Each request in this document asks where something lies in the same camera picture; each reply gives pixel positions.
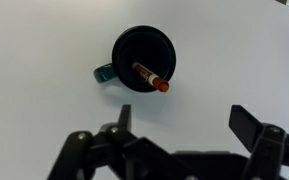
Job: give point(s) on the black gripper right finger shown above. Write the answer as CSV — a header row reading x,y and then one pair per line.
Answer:
x,y
267,144

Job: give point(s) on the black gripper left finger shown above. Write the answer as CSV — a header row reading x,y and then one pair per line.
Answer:
x,y
129,157

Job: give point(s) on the red capped white marker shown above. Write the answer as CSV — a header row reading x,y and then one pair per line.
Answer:
x,y
150,77

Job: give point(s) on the dark teal ceramic mug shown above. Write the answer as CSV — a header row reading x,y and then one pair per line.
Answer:
x,y
145,45

